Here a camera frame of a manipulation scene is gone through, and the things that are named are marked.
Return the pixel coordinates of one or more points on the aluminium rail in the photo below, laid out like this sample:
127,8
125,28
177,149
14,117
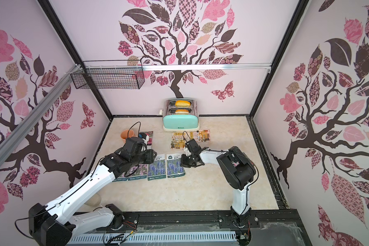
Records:
208,67
23,129

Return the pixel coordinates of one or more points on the aluminium rail back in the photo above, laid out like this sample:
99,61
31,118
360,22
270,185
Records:
208,67

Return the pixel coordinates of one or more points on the black wire basket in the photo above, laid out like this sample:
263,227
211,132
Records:
110,74

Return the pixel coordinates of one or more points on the black base frame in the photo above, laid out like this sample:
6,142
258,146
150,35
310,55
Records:
264,228

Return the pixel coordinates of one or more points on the toast slice rear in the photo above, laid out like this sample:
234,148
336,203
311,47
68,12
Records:
182,104

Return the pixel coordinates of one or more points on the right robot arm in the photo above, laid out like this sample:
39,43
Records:
238,170

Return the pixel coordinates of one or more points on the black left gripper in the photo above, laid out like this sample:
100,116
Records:
150,158

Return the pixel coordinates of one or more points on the mint green toaster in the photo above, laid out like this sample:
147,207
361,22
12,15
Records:
177,122

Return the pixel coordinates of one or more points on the toast slice front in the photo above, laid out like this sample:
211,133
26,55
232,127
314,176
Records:
182,111

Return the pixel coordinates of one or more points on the lavender seed packet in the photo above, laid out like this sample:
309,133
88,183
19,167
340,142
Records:
174,169
157,170

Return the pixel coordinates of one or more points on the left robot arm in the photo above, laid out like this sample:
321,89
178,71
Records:
55,223

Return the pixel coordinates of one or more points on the toast slice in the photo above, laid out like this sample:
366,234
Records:
182,111
182,104

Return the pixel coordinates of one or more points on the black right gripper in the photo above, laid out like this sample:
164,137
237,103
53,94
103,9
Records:
189,159

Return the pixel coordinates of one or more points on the orange mug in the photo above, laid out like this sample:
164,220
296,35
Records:
127,134

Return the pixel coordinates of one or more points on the white cable duct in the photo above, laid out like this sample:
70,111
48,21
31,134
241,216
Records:
154,237

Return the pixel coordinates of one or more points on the sunflower shop seed packet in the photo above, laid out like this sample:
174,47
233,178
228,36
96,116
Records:
200,135

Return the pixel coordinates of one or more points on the aluminium rail left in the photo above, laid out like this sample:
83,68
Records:
23,129

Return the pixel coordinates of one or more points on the pink cosmos seed packet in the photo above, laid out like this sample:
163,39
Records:
138,172

